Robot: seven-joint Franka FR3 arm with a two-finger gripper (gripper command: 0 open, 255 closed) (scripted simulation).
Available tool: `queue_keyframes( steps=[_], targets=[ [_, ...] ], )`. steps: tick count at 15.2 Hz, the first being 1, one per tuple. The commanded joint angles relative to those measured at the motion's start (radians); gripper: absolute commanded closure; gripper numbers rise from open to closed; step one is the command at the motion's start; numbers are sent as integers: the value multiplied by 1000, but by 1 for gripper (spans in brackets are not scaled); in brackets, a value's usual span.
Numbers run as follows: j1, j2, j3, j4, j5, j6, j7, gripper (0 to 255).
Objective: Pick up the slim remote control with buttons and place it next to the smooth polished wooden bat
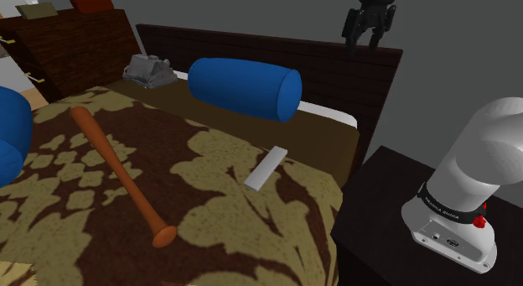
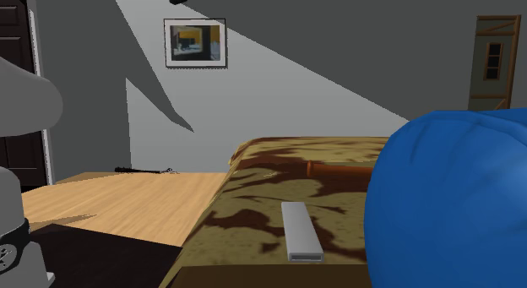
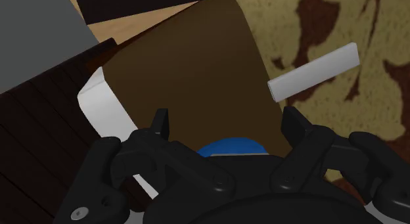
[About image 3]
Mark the dark wooden slatted furniture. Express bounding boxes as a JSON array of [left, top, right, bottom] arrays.
[[0, 37, 151, 224]]

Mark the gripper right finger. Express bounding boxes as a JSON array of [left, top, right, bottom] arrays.
[[269, 106, 410, 223]]

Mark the blue round object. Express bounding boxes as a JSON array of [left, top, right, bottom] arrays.
[[196, 137, 270, 158]]

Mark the white curved panel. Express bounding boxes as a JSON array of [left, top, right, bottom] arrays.
[[77, 66, 160, 200]]

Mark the brown smooth furniture piece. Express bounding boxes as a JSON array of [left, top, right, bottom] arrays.
[[101, 0, 293, 159]]

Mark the tan brown patterned rug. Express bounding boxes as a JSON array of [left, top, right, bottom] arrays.
[[232, 0, 410, 217]]

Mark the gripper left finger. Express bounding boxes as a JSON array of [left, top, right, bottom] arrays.
[[53, 108, 237, 224]]

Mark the white flat rectangular bar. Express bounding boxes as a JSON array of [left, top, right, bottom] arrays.
[[267, 41, 360, 103]]

